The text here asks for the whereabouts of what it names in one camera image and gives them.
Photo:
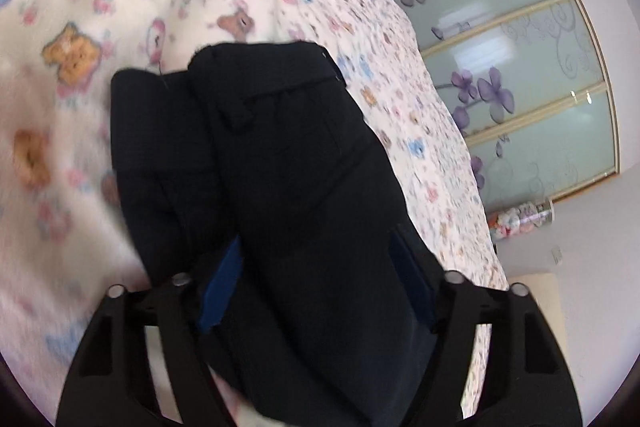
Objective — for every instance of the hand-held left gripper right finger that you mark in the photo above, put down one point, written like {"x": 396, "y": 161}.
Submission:
{"x": 412, "y": 282}

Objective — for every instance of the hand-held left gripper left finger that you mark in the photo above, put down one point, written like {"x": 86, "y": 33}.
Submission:
{"x": 221, "y": 292}

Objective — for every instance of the black pants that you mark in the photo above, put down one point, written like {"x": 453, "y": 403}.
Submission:
{"x": 300, "y": 182}

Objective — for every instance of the clear tube of plush toys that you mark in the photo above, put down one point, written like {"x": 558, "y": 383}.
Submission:
{"x": 522, "y": 219}

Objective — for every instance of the cream headboard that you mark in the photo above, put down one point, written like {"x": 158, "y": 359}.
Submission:
{"x": 540, "y": 307}

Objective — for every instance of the bear print fleece blanket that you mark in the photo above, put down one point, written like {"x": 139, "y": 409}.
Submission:
{"x": 75, "y": 132}

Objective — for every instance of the small print bed sheet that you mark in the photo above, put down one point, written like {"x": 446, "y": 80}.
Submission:
{"x": 385, "y": 57}

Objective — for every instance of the floral glass sliding wardrobe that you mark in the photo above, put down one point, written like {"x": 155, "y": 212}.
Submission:
{"x": 525, "y": 57}

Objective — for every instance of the white wall switch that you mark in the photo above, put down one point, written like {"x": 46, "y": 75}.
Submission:
{"x": 556, "y": 255}

